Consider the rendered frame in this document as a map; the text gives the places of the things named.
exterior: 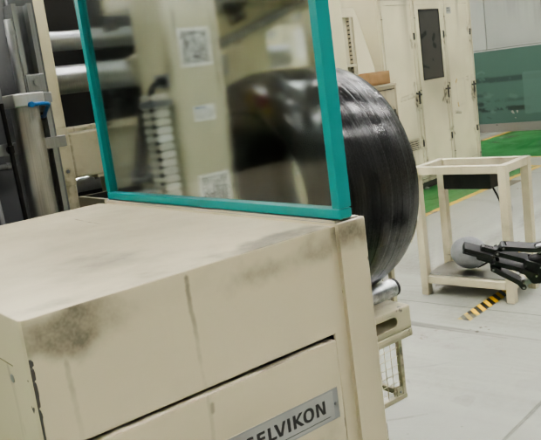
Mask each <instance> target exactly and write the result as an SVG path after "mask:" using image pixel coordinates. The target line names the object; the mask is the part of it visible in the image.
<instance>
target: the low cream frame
mask: <svg viewBox="0 0 541 440"><path fill-rule="evenodd" d="M416 168H417V174H418V182H419V209H418V224H417V227H416V233H417V242H418V252H419V260H420V270H421V287H422V294H425V295H430V294H431V293H433V287H432V284H441V285H459V286H469V287H478V288H488V289H497V290H506V296H507V303H508V304H516V303H517V302H518V296H517V288H518V287H519V286H518V285H517V284H515V283H513V282H511V281H509V280H508V279H506V278H503V277H501V276H499V275H497V274H495V273H494V272H492V271H491V270H490V264H488V263H486V262H485V263H484V262H483V261H480V260H477V259H476V257H473V256H470V255H466V254H463V253H462V245H463V243H464V242H468V243H472V244H477V245H481V244H484V242H483V241H482V240H480V239H478V238H477V237H461V238H459V239H457V240H456V241H455V242H454V243H453V240H452V230H451V220H450V210H449V191H448V189H493V190H494V192H495V194H496V197H497V199H498V201H499V203H500V215H501V226H502V239H503V240H502V241H513V242H514V236H513V223H512V211H511V199H510V176H509V172H511V171H512V170H515V169H517V168H520V174H521V186H522V199H523V212H524V236H525V242H527V243H536V232H535V218H534V205H533V192H532V179H531V156H530V155H522V156H493V157H465V158H438V159H435V160H433V161H431V162H426V163H423V164H421V165H418V166H416ZM422 175H436V177H437V187H438V196H439V206H440V216H441V226H442V245H443V255H444V264H443V265H440V266H438V267H436V268H434V269H433V270H432V271H431V269H430V259H429V249H428V232H427V222H426V213H425V203H424V194H423V185H422ZM496 186H498V191H499V196H498V194H497V192H496V190H495V187H496Z"/></svg>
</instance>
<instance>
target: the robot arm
mask: <svg viewBox="0 0 541 440"><path fill-rule="evenodd" d="M522 252H524V253H522ZM526 252H537V253H535V254H529V253H526ZM462 253H463V254H466V255H470V256H473V257H476V259H477V260H480V261H483V262H486V263H489V264H490V270H491V271H492V272H494V273H495V274H497V275H499V276H501V277H503V278H506V279H508V280H509V281H511V282H513V283H515V284H517V285H518V286H519V287H520V288H521V289H522V290H525V289H526V286H527V285H529V284H531V283H532V284H541V241H539V242H536V243H527V242H513V241H501V242H500V243H499V245H497V244H495V245H494V246H490V245H487V244H481V245H477V244H472V243H468V242H464V243H463V245H462ZM508 269H509V270H508ZM510 270H511V271H510ZM512 271H515V272H519V273H521V274H523V275H525V276H526V277H527V278H525V277H521V276H519V275H518V274H516V273H515V272H512Z"/></svg>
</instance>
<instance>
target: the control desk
mask: <svg viewBox="0 0 541 440"><path fill-rule="evenodd" d="M0 440H388V436H387V420H386V412H385V404H384V396H383V388H382V380H381V372H380V357H379V349H378V340H377V332H376V324H375V316H374V308H373V292H372V284H371V276H370V268H369V260H368V251H367V243H366V228H365V220H364V217H363V216H358V215H352V216H351V217H348V218H344V219H341V220H338V219H328V218H317V217H299V216H289V215H279V214H270V213H260V212H250V211H241V210H222V209H211V208H202V207H192V206H182V205H173V204H163V203H144V202H135V201H125V200H114V199H112V200H109V201H108V202H106V204H104V203H98V204H94V205H90V206H85V207H82V208H77V209H74V210H67V211H62V212H59V213H54V214H50V215H46V216H42V217H35V218H31V219H27V220H23V221H19V222H15V223H8V224H4V225H0Z"/></svg>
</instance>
